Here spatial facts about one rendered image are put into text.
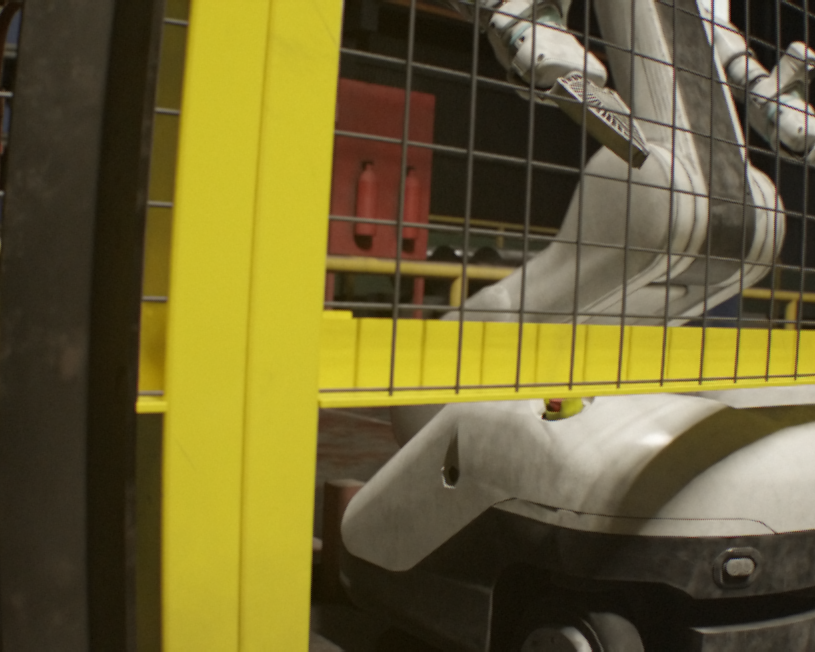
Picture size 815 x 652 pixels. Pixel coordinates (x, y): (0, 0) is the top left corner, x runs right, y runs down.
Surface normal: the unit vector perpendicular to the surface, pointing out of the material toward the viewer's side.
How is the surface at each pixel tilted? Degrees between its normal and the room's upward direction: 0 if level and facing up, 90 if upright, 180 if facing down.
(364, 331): 90
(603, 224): 90
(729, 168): 70
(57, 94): 90
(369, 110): 90
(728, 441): 47
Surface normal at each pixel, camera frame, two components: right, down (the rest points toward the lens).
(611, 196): -0.82, -0.02
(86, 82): 0.61, 0.07
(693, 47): 0.55, -0.27
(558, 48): 0.44, -0.66
